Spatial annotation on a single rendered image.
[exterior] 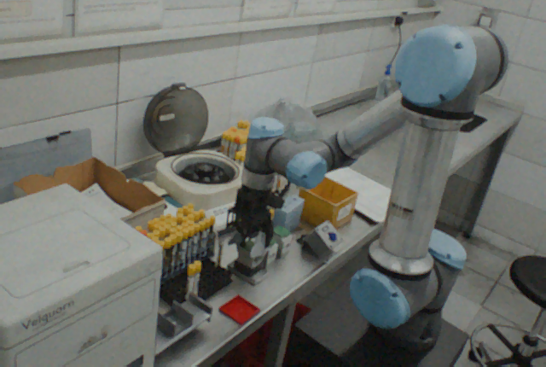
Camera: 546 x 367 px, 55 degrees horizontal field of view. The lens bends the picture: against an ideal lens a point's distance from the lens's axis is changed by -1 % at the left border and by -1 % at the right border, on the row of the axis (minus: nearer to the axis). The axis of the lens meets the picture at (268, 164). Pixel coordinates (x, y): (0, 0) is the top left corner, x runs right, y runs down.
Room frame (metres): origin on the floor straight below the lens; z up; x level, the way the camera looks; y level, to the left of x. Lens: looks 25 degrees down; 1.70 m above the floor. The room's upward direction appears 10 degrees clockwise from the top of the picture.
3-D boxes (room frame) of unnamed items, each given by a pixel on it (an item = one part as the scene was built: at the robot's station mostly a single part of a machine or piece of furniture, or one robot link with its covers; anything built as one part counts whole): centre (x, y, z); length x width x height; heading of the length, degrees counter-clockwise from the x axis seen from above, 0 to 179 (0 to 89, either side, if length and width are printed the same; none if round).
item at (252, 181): (1.08, 0.01, 1.16); 0.08 x 0.08 x 0.05
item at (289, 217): (1.31, -0.08, 0.92); 0.10 x 0.07 x 0.10; 153
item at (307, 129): (2.06, -0.10, 0.94); 0.20 x 0.17 x 0.14; 128
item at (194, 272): (1.00, 0.12, 0.93); 0.17 x 0.09 x 0.11; 147
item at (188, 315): (0.81, 0.15, 0.92); 0.21 x 0.07 x 0.05; 147
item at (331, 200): (1.43, -0.19, 0.92); 0.13 x 0.13 x 0.10; 54
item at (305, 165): (1.02, -0.07, 1.23); 0.11 x 0.11 x 0.08; 48
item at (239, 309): (0.95, 0.01, 0.88); 0.07 x 0.07 x 0.01; 57
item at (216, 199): (1.38, 0.17, 0.94); 0.30 x 0.24 x 0.12; 48
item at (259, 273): (1.10, 0.01, 0.89); 0.09 x 0.05 x 0.04; 59
